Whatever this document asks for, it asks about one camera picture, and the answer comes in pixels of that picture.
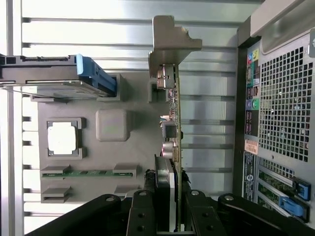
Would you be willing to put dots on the grey plastic parts rack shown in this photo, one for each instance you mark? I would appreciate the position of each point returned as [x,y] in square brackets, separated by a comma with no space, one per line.
[110,152]

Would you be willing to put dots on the blue slot retention clip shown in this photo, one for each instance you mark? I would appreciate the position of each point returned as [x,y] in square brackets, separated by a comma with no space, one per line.
[292,206]
[302,188]

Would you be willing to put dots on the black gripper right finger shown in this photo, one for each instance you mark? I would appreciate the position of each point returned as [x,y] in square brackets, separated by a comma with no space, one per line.
[206,216]

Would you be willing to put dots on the green RAM stick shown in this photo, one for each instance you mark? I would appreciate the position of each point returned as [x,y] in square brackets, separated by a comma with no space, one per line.
[86,174]

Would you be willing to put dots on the hard disk with blue carrier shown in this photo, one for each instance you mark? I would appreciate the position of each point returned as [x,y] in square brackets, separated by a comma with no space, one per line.
[49,71]

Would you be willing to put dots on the grey metal PC case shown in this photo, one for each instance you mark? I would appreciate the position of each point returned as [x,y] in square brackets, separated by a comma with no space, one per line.
[283,22]

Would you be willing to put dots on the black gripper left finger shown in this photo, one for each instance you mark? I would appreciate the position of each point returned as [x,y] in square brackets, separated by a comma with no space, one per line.
[142,214]

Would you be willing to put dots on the silver CPU chip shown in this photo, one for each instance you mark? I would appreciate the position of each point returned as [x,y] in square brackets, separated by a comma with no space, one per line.
[62,137]

